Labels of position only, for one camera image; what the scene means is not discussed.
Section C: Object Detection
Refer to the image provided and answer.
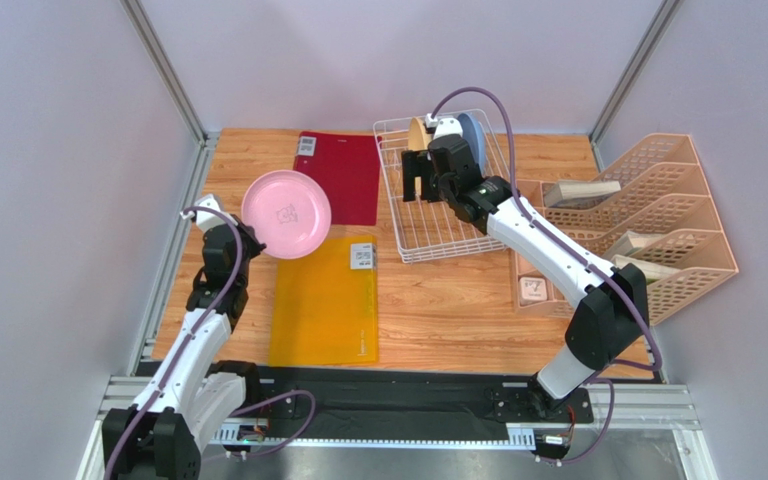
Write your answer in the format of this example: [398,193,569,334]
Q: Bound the yellow plate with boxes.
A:
[407,117,430,152]

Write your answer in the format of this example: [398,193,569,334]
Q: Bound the blue plate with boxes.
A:
[457,112,487,171]

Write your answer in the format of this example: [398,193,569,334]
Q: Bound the pink plate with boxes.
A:
[241,170,332,260]

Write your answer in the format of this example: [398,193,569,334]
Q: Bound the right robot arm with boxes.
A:
[401,134,649,402]

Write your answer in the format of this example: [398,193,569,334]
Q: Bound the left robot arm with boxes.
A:
[102,219,264,479]

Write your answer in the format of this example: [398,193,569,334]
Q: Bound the red plastic folder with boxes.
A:
[293,131,380,226]

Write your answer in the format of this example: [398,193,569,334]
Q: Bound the yellow plastic folder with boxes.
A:
[268,235,379,367]

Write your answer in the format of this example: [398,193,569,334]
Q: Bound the book in organizer middle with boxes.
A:
[602,230,663,260]

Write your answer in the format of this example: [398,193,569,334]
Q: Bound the peach plastic file organizer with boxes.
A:
[519,133,739,324]

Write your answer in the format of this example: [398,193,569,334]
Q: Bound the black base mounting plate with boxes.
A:
[208,361,595,441]

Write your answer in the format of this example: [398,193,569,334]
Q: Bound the green book in organizer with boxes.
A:
[611,255,675,284]

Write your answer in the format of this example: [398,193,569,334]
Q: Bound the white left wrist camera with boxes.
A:
[194,194,225,233]

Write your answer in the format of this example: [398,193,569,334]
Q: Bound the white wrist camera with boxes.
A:
[423,114,463,140]
[194,194,225,233]

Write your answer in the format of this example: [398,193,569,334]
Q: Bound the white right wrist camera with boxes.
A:
[423,114,463,140]

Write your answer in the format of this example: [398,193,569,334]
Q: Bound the white wire dish rack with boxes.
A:
[373,117,506,263]

